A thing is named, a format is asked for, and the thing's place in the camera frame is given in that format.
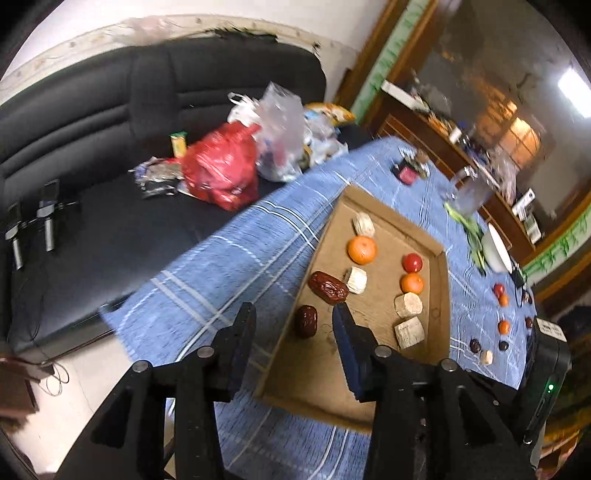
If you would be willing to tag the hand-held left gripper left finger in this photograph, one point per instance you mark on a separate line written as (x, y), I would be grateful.
(240, 350)

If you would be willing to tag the brown wooden object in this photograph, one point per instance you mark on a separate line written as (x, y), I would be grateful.
(14, 392)

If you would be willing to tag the red plastic bag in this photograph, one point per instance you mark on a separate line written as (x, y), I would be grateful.
(221, 166)

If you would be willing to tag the small orange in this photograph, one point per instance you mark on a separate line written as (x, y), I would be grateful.
(503, 300)
(504, 327)
(412, 283)

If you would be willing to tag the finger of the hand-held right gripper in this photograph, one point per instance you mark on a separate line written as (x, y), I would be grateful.
(503, 399)

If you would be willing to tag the large orange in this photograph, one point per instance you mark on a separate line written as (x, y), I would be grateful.
(362, 249)

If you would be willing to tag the shallow cardboard box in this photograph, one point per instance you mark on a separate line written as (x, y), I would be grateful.
(318, 369)

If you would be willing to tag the white plastic bag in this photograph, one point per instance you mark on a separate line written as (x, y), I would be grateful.
(242, 108)

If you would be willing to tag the yellow small box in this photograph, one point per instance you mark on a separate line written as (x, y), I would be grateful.
(178, 143)

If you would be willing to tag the wooden cabinet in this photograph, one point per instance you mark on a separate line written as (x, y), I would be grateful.
(415, 134)

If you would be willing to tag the clear glass mug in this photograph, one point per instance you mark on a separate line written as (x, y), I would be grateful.
(466, 194)

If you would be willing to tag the blue plaid tablecloth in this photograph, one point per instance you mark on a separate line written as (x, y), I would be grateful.
(258, 240)

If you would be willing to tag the flat white box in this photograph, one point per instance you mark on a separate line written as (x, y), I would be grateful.
(399, 92)

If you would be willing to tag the leafy greens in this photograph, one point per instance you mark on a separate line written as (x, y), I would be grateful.
(471, 230)

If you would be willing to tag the black sofa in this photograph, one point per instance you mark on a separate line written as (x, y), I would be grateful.
(115, 230)

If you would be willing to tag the clear plastic packets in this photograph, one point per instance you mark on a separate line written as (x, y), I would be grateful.
(323, 143)

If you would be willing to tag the long red date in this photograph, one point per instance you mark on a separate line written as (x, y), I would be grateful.
(328, 287)

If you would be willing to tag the yellow snack bag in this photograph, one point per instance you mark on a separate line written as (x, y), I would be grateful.
(332, 113)

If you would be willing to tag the clear plastic bag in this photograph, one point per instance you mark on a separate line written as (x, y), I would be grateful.
(277, 134)

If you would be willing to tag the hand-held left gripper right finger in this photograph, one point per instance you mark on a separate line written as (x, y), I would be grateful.
(346, 353)

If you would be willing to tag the crumpled snack wrappers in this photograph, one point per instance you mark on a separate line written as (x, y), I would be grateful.
(154, 175)

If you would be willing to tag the green bamboo wall sticker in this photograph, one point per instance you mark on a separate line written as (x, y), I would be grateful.
(392, 50)
(561, 247)

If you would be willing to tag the white bowl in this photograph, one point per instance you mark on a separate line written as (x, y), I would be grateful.
(496, 249)

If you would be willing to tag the pink label jar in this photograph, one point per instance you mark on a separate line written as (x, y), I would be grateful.
(407, 174)

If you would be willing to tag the peeled sugarcane piece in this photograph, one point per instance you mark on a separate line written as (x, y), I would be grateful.
(409, 333)
(486, 357)
(357, 279)
(362, 225)
(408, 304)

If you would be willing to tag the red cherry tomato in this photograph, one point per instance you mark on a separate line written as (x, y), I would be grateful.
(498, 289)
(412, 262)

